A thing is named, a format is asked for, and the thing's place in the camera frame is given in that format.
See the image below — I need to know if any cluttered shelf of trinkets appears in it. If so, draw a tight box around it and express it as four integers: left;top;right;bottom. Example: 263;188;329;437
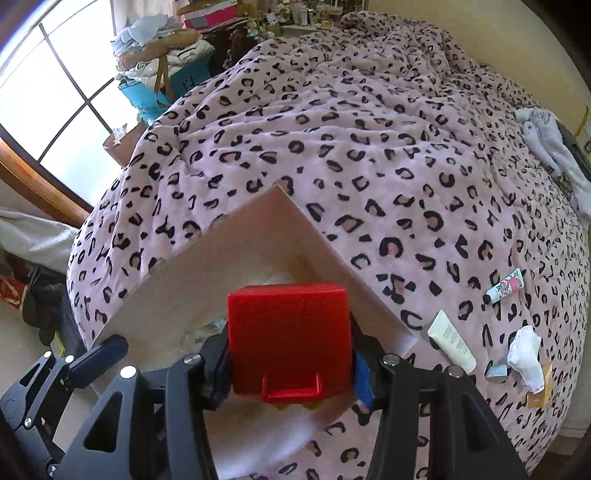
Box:
249;0;352;38

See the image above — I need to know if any brown paper bag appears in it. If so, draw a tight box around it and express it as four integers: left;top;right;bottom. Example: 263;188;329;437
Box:
102;122;148;167

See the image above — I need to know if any grey white cloth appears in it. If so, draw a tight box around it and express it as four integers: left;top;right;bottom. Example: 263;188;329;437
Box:
0;210;79;273

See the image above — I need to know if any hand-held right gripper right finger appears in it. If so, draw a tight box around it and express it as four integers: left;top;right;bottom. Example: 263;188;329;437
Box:
348;314;529;480

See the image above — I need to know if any floral print tube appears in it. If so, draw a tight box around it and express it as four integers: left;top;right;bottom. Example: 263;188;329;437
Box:
483;268;525;304

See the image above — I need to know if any orange carton box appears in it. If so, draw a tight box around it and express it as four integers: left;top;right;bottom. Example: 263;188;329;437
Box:
526;364;553;408

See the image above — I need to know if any white cardboard box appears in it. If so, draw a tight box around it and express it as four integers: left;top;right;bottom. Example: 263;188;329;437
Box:
90;182;419;480

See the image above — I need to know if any pile of clothes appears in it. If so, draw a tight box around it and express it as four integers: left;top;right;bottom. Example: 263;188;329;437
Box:
111;14;213;84

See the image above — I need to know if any window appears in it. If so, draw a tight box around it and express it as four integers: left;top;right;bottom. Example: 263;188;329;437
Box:
0;0;139;227

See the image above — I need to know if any white cream tube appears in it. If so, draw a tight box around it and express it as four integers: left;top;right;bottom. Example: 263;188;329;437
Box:
427;310;477;374

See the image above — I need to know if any teal bag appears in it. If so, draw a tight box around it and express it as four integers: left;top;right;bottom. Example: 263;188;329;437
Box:
117;55;215;123

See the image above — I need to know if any dark folded clothing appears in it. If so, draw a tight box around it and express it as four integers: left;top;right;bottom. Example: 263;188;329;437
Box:
556;121;583;148

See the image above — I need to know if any pink shoe box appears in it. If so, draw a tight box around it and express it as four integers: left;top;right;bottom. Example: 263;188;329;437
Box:
182;4;238;31

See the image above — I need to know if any pale curtain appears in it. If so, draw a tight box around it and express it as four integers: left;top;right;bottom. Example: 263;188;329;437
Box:
111;0;185;28

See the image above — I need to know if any dark cabinet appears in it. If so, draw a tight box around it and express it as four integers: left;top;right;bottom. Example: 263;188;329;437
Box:
203;25;259;75

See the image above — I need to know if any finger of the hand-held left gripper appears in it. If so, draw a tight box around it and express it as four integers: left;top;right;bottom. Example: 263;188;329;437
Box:
14;335;129;402

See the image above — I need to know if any white sock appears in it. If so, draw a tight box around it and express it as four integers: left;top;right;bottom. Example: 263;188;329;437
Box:
506;325;546;393

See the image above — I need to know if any pink leopard print blanket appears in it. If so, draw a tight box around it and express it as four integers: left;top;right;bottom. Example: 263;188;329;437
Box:
67;11;591;480

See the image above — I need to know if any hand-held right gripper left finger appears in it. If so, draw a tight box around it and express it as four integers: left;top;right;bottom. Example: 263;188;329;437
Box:
60;332;232;480

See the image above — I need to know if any red cube box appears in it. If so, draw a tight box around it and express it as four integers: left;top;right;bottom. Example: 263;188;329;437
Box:
227;284;356;411

